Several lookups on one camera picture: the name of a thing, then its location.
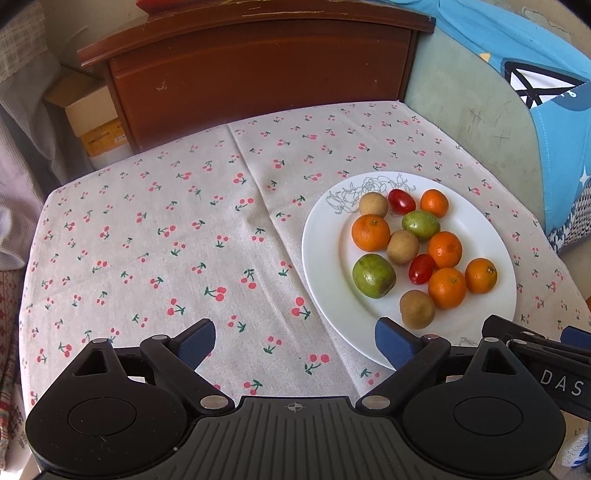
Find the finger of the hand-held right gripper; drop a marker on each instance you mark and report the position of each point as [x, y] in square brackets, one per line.
[517, 328]
[577, 336]

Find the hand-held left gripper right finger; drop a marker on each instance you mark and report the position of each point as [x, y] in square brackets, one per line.
[395, 341]

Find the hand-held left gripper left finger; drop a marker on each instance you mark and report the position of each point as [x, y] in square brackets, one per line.
[196, 344]

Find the brown kiwi fruit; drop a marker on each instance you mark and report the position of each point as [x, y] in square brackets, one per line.
[403, 247]
[373, 205]
[417, 309]

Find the orange mandarin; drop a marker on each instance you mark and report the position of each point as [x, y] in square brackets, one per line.
[444, 249]
[434, 203]
[371, 232]
[447, 287]
[480, 275]

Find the red cherry tomato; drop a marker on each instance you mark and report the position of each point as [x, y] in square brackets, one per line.
[400, 201]
[421, 269]

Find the white flower-print plate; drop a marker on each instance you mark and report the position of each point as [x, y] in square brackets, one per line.
[332, 249]

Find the green jujube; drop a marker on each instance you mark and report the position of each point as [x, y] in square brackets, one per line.
[374, 275]
[420, 225]

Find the houndstooth blanket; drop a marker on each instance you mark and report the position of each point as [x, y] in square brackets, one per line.
[575, 217]

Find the cherry-print tablecloth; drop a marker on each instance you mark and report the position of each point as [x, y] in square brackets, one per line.
[184, 207]

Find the grey-green sofa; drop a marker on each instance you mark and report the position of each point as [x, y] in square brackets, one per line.
[461, 115]

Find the cardboard box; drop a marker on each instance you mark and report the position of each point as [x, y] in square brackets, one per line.
[92, 115]

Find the grey checked curtain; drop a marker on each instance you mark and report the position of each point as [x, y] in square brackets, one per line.
[23, 138]

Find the brown wooden headboard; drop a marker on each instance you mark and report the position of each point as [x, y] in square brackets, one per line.
[258, 74]

